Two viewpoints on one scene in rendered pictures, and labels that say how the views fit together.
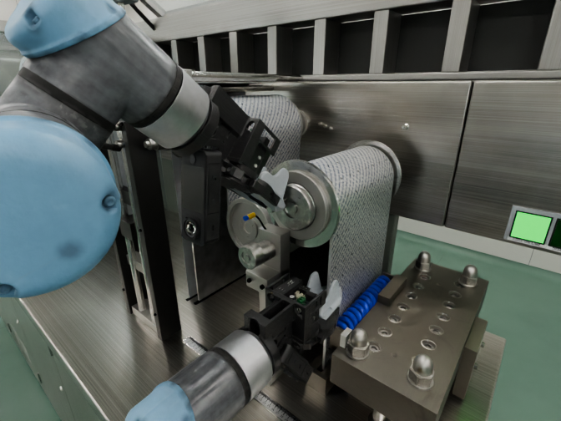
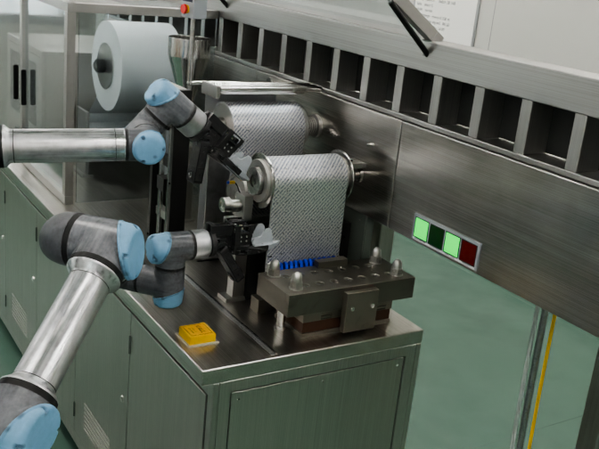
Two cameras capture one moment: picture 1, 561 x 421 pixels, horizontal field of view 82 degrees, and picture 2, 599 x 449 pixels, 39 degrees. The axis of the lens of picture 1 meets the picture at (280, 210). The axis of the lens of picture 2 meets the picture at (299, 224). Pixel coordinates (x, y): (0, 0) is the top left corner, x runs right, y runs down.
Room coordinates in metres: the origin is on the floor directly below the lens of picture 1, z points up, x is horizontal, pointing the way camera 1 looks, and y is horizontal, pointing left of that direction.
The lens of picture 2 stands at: (-1.56, -0.78, 1.85)
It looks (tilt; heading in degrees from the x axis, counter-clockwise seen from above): 18 degrees down; 17
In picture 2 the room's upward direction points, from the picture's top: 6 degrees clockwise
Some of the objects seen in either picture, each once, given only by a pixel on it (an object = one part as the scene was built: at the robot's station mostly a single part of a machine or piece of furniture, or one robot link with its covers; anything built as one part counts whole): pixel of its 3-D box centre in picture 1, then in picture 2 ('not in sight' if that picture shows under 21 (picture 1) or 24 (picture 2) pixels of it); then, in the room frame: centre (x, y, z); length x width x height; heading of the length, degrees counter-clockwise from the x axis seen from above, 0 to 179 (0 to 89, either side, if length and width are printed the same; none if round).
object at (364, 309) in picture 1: (366, 302); (306, 265); (0.53, -0.17, 1.03); 0.21 x 0.04 x 0.03; 140
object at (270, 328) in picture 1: (283, 323); (228, 238); (0.36, 0.00, 1.12); 0.12 x 0.08 x 0.09; 140
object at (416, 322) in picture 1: (420, 323); (337, 285); (0.50, -0.27, 1.00); 0.40 x 0.16 x 0.06; 140
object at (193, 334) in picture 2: not in sight; (197, 333); (0.21, 0.00, 0.91); 0.07 x 0.07 x 0.02; 50
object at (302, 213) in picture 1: (295, 206); (256, 180); (0.48, -0.02, 1.25); 0.07 x 0.02 x 0.07; 50
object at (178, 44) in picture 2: not in sight; (189, 46); (1.03, 0.46, 1.50); 0.14 x 0.14 x 0.06
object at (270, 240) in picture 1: (267, 308); (234, 247); (0.48, 0.02, 1.05); 0.06 x 0.05 x 0.31; 140
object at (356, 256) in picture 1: (360, 261); (306, 232); (0.55, -0.16, 1.11); 0.23 x 0.01 x 0.18; 140
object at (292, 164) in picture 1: (299, 205); (260, 180); (0.49, -0.03, 1.25); 0.15 x 0.01 x 0.15; 50
